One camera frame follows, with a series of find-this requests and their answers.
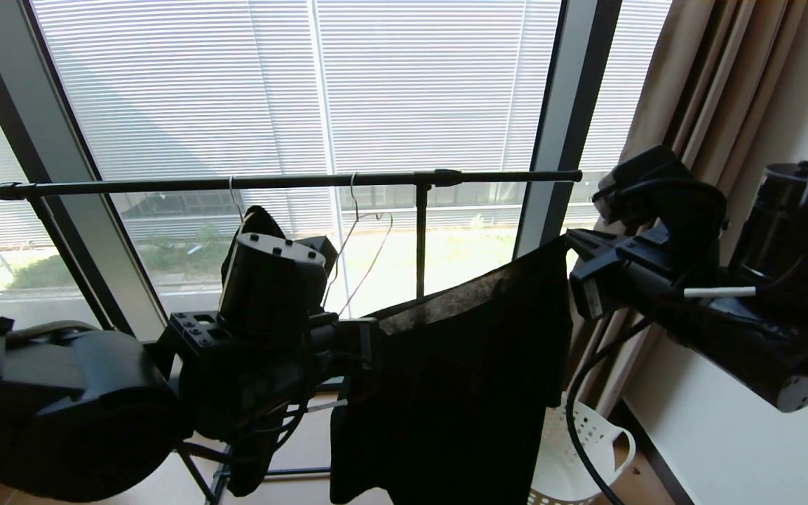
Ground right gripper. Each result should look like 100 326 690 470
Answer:
567 228 689 322

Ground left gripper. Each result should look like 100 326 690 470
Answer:
309 317 381 383

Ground black garment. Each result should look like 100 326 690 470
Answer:
330 235 573 505

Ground pink clothes hanger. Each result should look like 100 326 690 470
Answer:
228 175 245 225
323 173 394 316

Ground black shorts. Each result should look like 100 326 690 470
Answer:
220 206 292 497

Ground white laundry basket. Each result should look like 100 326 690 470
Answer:
529 400 636 505

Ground black clothes rack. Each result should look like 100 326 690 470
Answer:
0 170 582 505

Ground brown curtain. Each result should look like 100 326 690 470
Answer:
565 0 808 422

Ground window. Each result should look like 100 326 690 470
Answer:
0 0 673 337

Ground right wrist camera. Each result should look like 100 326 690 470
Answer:
592 146 727 239

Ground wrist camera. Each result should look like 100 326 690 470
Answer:
592 146 727 239
297 236 339 273

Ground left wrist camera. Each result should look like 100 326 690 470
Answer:
297 236 339 273

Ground black cable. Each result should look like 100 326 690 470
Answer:
236 393 310 465
565 316 657 505

